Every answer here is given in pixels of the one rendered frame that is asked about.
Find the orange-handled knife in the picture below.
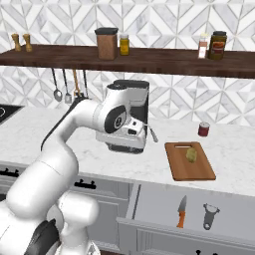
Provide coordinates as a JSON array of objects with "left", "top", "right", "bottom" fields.
[{"left": 175, "top": 194, "right": 188, "bottom": 229}]

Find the black hob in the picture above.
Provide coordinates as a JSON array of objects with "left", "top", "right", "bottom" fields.
[{"left": 0, "top": 104, "right": 25, "bottom": 126}]

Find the dark jar with red label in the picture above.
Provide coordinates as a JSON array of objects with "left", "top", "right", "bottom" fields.
[{"left": 208, "top": 30, "right": 228, "bottom": 61}]

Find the grey cupboard door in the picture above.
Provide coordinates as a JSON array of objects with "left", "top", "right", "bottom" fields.
[{"left": 87, "top": 194, "right": 131, "bottom": 247}]

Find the hanging wooden-handled tool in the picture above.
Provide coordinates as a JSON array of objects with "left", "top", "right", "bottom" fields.
[{"left": 72, "top": 68, "right": 83, "bottom": 98}]

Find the wooden shaker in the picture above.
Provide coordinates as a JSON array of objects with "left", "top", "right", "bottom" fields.
[
  {"left": 22, "top": 33, "right": 34, "bottom": 53},
  {"left": 11, "top": 33, "right": 22, "bottom": 53}
]

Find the yellow jar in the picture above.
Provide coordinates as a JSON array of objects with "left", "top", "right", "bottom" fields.
[{"left": 119, "top": 34, "right": 130, "bottom": 57}]

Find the red can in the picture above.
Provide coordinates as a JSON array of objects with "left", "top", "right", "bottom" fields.
[{"left": 197, "top": 122, "right": 211, "bottom": 137}]

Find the hanging metal spatula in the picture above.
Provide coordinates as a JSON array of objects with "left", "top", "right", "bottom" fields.
[{"left": 62, "top": 68, "right": 74, "bottom": 105}]

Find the black and white coffee machine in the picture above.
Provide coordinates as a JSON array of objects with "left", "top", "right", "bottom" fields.
[{"left": 105, "top": 79, "right": 159, "bottom": 154}]

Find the dark wooden wall shelf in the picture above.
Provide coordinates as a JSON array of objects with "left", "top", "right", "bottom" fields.
[{"left": 0, "top": 44, "right": 255, "bottom": 80}]

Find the white and red spice bottle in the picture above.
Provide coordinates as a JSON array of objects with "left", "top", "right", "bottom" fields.
[{"left": 197, "top": 33, "right": 209, "bottom": 60}]

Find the open grey drawer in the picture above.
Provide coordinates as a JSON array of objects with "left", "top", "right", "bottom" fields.
[{"left": 116, "top": 181, "right": 255, "bottom": 255}]

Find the brown canister with black lid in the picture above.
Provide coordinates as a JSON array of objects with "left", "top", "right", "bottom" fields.
[{"left": 94, "top": 27, "right": 120, "bottom": 61}]

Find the hanging black-handled tool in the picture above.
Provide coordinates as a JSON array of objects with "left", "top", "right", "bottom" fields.
[{"left": 82, "top": 68, "right": 91, "bottom": 100}]

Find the black drawer handle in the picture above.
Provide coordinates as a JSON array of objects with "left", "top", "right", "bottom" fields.
[
  {"left": 74, "top": 178, "right": 98, "bottom": 190},
  {"left": 0, "top": 167, "right": 20, "bottom": 178},
  {"left": 194, "top": 249, "right": 221, "bottom": 255}
]

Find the grey drawer front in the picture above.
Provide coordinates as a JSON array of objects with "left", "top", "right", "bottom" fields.
[
  {"left": 68, "top": 171, "right": 134, "bottom": 201},
  {"left": 0, "top": 161, "right": 38, "bottom": 195}
]

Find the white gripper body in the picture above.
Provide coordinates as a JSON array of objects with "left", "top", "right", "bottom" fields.
[{"left": 95, "top": 125, "right": 147, "bottom": 151}]

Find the grey peeler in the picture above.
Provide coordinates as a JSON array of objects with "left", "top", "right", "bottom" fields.
[{"left": 202, "top": 203, "right": 221, "bottom": 231}]

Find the wooden cutting board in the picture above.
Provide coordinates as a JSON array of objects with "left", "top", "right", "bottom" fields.
[{"left": 163, "top": 140, "right": 217, "bottom": 182}]

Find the hanging metal spoon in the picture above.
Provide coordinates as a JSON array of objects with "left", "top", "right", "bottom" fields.
[{"left": 50, "top": 68, "right": 64, "bottom": 103}]

